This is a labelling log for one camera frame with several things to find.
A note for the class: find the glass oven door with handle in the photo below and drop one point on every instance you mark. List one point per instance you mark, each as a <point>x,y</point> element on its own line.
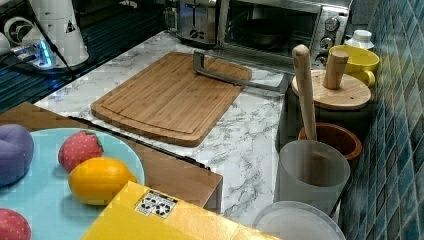
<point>213,67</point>

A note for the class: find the silver two-slot toaster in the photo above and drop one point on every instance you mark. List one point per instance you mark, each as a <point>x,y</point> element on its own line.
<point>196,21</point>

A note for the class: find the black canister with wooden lid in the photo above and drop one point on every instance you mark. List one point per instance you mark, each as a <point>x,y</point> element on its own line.
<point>341,96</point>

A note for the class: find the frosted plastic cup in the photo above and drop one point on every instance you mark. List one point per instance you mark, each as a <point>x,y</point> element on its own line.
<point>311,172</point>

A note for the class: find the bamboo cutting board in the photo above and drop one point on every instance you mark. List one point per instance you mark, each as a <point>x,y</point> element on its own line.
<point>167,101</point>

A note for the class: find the wooden rolling pin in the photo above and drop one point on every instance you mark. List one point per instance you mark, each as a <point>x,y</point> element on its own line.
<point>302,66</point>

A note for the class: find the yellow ceramic mug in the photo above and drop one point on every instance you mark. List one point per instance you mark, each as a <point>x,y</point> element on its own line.
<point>362,64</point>

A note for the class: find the white lidded jar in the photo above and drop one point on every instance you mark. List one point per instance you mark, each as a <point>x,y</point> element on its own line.
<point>361,39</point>

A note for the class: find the purple toy fruit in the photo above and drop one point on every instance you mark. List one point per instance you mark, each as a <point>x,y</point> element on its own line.
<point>16,153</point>

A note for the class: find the silver toaster oven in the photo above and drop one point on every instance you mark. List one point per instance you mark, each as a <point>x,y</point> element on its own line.
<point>317,24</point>

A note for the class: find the orange toy fruit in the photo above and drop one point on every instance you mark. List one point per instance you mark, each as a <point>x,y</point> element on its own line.
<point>98,180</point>

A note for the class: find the yellow cereal box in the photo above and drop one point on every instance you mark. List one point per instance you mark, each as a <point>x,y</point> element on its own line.
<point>140,213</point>

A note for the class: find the black pan inside oven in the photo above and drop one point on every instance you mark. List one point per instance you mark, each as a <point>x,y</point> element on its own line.
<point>266,33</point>

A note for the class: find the brown ceramic utensil pot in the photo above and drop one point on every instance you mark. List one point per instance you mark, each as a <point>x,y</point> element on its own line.
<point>341,139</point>

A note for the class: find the light blue plate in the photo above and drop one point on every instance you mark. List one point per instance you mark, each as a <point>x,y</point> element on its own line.
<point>42,196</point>

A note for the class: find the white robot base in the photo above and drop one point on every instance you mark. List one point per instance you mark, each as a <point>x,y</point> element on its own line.
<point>49,38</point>

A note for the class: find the red toy strawberry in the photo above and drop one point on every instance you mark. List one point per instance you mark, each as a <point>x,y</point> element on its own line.
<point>13,226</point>
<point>78,148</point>

